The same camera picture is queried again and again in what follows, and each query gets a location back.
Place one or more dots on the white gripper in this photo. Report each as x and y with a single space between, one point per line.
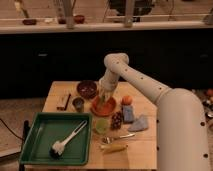
106 91

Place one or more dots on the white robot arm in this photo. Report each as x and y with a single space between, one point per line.
182 139

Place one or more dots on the dark brown bowl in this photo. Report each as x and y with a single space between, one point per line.
87 89

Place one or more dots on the orange red bowl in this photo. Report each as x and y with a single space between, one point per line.
103 109

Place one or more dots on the brown bowl on shelf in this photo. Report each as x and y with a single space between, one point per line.
78 19

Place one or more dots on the dark red bowl on shelf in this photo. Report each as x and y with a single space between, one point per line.
29 21

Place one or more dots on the orange fruit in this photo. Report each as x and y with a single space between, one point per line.
126 100

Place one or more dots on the blue sponge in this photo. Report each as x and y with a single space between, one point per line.
128 116

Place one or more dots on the small grey cup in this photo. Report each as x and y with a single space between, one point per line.
78 104

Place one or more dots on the dark grape bunch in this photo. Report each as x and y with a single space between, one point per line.
116 121

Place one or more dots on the green plastic cup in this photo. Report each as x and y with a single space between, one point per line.
101 126

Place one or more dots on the brown wooden block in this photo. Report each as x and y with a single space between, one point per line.
63 102

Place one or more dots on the blue grey cloth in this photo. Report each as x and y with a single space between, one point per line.
140 124

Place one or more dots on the wooden table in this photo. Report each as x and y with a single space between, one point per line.
141 152

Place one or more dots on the metal fork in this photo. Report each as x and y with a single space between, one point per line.
108 140

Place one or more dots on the yellow corn cob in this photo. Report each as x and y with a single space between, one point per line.
110 148

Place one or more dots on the green plastic tray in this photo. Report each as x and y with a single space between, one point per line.
46 129

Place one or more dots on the white dish brush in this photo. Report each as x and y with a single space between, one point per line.
58 147

